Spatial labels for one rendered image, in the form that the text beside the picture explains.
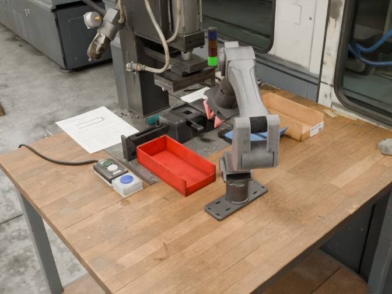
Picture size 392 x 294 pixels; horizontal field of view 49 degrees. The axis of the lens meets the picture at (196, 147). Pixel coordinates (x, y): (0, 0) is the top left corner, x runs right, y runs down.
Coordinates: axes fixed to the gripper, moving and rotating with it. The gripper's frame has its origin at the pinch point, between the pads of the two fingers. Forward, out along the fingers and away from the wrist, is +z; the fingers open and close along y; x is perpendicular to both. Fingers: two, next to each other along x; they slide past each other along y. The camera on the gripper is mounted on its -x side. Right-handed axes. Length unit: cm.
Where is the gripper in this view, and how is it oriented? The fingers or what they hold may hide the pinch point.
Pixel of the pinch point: (213, 120)
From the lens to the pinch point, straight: 125.1
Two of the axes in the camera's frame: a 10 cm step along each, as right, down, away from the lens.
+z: -2.7, 5.5, 7.9
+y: -5.9, -7.4, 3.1
